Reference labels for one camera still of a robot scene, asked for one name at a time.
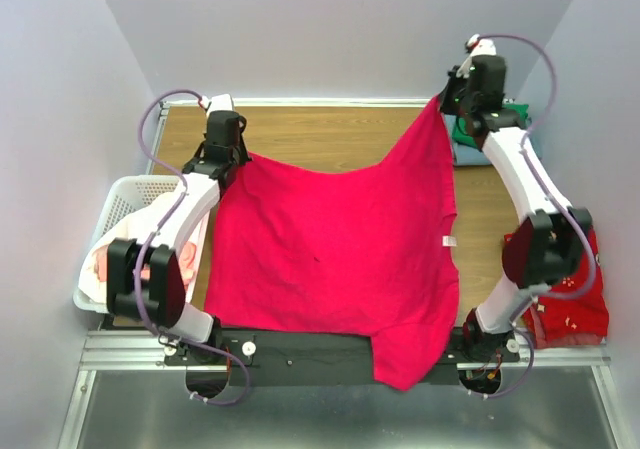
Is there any magenta t shirt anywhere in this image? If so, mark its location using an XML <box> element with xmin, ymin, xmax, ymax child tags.
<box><xmin>204</xmin><ymin>100</ymin><xmax>459</xmax><ymax>391</ymax></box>

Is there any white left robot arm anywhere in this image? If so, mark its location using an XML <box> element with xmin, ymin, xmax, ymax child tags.
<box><xmin>106</xmin><ymin>109</ymin><xmax>250</xmax><ymax>364</ymax></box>

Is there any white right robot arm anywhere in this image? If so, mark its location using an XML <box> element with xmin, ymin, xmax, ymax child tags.
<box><xmin>439</xmin><ymin>54</ymin><xmax>592</xmax><ymax>361</ymax></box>

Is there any green folded t shirt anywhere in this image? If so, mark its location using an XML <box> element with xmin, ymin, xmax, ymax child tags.
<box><xmin>449</xmin><ymin>102</ymin><xmax>531</xmax><ymax>148</ymax></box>

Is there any grey blue folded t shirt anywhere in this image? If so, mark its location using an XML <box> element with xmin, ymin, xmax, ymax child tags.
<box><xmin>443</xmin><ymin>113</ymin><xmax>541</xmax><ymax>168</ymax></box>

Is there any white laundry basket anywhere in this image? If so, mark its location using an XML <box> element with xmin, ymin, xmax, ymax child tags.
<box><xmin>73</xmin><ymin>175</ymin><xmax>209</xmax><ymax>317</ymax></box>

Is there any white cream garment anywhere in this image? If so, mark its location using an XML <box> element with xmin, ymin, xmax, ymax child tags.
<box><xmin>78</xmin><ymin>192</ymin><xmax>208</xmax><ymax>313</ymax></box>

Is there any peach pink garment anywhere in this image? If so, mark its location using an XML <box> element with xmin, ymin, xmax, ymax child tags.
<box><xmin>90</xmin><ymin>242</ymin><xmax>196</xmax><ymax>289</ymax></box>

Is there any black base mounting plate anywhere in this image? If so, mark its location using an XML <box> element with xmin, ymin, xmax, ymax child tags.
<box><xmin>160</xmin><ymin>327</ymin><xmax>520</xmax><ymax>392</ymax></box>

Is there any red patterned folded t shirt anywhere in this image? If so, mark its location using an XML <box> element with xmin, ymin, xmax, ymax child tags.
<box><xmin>522</xmin><ymin>230</ymin><xmax>609</xmax><ymax>349</ymax></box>

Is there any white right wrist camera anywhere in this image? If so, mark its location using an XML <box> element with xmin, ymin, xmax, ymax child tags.
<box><xmin>457</xmin><ymin>34</ymin><xmax>497</xmax><ymax>78</ymax></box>

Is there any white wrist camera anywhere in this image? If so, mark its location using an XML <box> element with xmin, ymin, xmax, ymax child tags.
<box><xmin>457</xmin><ymin>34</ymin><xmax>497</xmax><ymax>78</ymax></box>
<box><xmin>198</xmin><ymin>94</ymin><xmax>235</xmax><ymax>116</ymax></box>

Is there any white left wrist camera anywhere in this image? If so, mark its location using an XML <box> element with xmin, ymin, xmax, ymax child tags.
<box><xmin>198</xmin><ymin>94</ymin><xmax>235</xmax><ymax>116</ymax></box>

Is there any aluminium frame rail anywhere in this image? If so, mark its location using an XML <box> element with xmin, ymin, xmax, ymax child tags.
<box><xmin>59</xmin><ymin>330</ymin><xmax>636</xmax><ymax>448</ymax></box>

